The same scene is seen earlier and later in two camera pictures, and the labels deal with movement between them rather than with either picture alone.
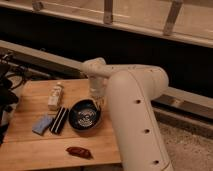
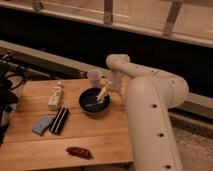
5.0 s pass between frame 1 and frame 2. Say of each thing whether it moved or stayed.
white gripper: moved
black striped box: stayed
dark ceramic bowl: moved
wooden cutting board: stayed
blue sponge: stayed
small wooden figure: stayed
